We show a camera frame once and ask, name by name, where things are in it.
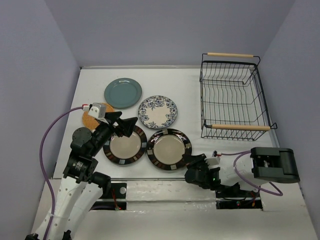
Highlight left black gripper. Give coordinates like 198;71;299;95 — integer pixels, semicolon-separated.
90;110;139;156

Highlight teal ceramic plate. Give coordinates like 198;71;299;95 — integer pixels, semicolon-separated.
104;77;142;109

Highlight dark rimmed plate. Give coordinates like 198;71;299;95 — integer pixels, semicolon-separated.
103;125;147;166
146;128;193;171

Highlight orange woven plate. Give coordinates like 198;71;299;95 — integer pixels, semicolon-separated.
82;103;115;131

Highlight blue floral plate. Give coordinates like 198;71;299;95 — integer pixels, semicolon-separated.
137;95;178;130

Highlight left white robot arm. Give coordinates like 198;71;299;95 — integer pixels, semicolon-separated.
25;110;138;240

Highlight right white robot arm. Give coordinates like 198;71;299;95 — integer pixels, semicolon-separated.
182;147;300;197

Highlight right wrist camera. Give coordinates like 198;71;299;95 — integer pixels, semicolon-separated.
204;150;221;166

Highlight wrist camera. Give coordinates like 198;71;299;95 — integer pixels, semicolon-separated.
204;150;221;166
82;102;106;119

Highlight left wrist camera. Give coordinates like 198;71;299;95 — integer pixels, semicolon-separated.
82;102;106;119

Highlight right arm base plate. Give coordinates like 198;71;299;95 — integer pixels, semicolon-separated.
215;192;263;210

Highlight black wire dish rack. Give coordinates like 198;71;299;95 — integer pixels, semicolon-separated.
199;52;278;141

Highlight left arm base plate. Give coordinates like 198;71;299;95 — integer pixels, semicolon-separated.
90;182;127;211

